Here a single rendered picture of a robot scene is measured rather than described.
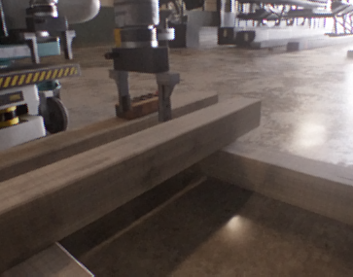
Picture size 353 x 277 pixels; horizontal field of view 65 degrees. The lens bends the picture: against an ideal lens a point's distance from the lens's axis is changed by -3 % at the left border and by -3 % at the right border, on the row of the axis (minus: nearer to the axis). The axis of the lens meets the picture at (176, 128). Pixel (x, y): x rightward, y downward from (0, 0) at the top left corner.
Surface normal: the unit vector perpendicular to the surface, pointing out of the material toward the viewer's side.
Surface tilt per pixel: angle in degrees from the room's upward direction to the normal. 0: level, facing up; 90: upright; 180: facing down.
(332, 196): 90
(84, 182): 90
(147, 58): 90
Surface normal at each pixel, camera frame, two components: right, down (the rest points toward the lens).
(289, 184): -0.65, 0.27
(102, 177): 0.75, 0.19
